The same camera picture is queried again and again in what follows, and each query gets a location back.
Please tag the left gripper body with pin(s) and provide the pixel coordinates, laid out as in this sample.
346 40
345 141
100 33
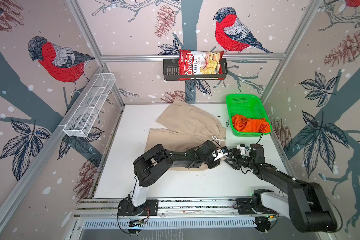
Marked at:
209 160

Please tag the red cassava chips bag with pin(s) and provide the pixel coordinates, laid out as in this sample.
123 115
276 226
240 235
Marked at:
200 63

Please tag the white wire mesh shelf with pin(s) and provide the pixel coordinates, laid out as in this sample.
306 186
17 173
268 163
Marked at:
86 113

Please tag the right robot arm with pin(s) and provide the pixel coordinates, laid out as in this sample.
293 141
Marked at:
303 203

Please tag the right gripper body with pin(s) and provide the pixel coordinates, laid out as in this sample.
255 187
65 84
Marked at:
251 161

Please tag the left controller board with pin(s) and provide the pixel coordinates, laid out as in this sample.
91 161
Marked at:
136 226

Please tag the beige shorts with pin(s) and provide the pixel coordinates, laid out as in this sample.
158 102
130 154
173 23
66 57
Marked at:
185 126

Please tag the black wall basket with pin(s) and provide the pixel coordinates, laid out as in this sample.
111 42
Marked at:
171 72

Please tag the controller board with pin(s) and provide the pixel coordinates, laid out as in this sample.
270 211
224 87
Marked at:
265 224
136 226

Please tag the green plastic basket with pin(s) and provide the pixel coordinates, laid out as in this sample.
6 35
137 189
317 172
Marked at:
246 105

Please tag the orange shorts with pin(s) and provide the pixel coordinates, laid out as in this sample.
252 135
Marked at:
246 125

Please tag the right controller board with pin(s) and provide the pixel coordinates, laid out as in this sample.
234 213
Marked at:
265 224

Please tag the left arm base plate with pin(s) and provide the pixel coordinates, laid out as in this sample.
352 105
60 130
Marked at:
127 209

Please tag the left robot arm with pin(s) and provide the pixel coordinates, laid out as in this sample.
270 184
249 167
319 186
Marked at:
150 166

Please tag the aluminium mounting rail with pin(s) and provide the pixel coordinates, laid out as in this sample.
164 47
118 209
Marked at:
210 207

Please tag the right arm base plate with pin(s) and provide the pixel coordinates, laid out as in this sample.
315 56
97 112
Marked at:
248 206

